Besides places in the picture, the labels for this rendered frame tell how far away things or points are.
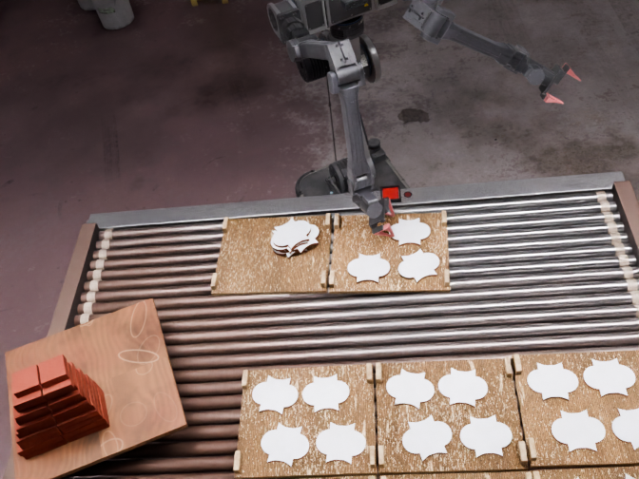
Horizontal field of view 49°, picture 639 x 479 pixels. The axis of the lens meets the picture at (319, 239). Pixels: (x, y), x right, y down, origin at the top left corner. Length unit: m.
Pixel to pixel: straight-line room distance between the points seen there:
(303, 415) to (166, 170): 2.57
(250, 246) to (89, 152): 2.39
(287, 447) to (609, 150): 2.80
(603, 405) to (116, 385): 1.44
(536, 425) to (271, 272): 1.02
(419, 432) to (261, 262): 0.85
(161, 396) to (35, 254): 2.26
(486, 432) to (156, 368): 1.01
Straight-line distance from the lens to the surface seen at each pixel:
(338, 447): 2.10
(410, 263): 2.43
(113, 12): 5.85
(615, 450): 2.16
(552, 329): 2.34
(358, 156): 2.32
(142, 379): 2.25
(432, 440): 2.10
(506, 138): 4.30
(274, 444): 2.14
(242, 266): 2.53
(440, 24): 2.35
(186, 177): 4.34
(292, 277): 2.46
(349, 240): 2.53
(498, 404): 2.17
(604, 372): 2.26
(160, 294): 2.58
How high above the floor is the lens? 2.86
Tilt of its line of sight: 49 degrees down
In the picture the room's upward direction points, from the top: 11 degrees counter-clockwise
